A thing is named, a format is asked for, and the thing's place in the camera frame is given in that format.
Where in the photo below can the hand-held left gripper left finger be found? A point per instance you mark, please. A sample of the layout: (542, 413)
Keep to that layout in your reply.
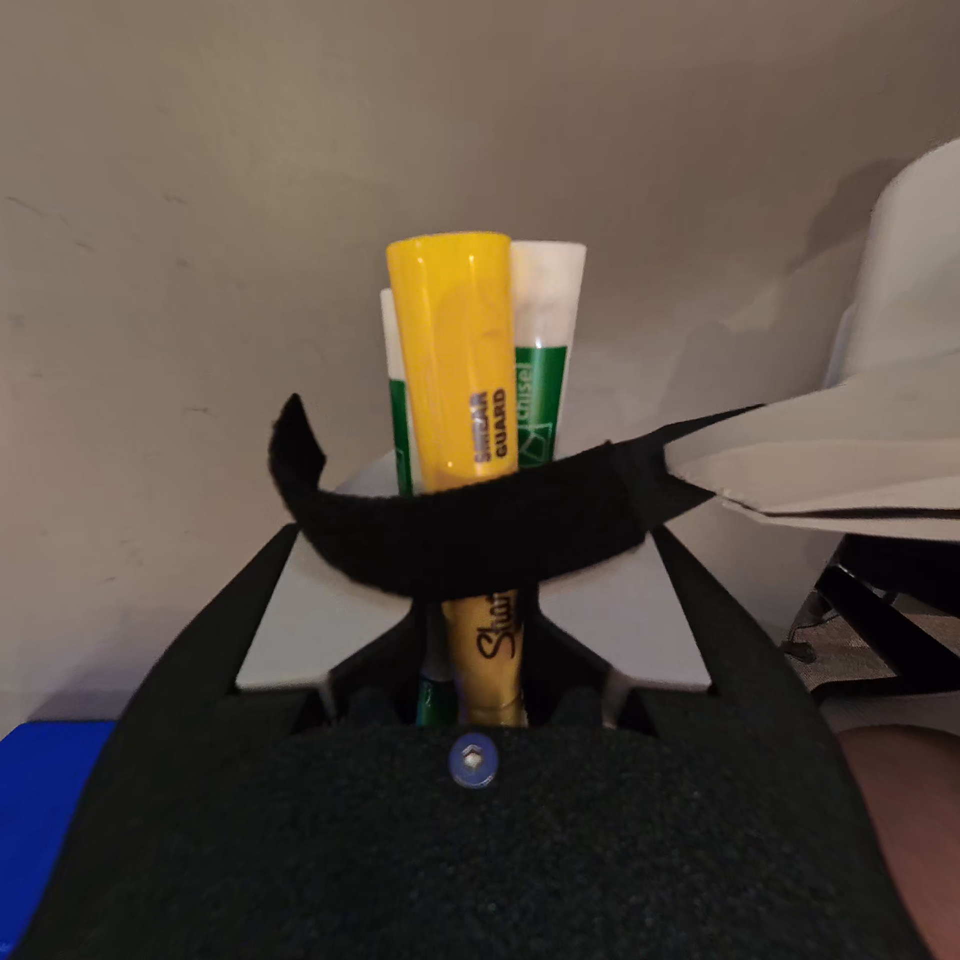
(289, 622)

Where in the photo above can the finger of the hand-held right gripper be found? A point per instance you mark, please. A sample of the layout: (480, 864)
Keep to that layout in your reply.
(862, 442)
(885, 527)

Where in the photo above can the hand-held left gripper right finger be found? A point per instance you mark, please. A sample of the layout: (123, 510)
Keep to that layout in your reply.
(652, 622)

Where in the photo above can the green and white marker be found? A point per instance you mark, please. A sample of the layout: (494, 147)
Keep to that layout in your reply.
(391, 352)
(547, 300)

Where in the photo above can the yellow highlighter marker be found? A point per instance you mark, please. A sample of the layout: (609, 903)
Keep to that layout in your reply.
(450, 337)

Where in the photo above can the white rounded object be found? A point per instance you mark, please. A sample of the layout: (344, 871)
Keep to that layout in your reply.
(915, 262)

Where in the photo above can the person's leg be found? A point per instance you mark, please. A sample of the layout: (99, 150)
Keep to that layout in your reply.
(915, 810)

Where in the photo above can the blue box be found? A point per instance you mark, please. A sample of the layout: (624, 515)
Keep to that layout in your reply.
(45, 810)

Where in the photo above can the black metal frame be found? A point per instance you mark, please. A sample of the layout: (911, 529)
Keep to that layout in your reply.
(885, 630)

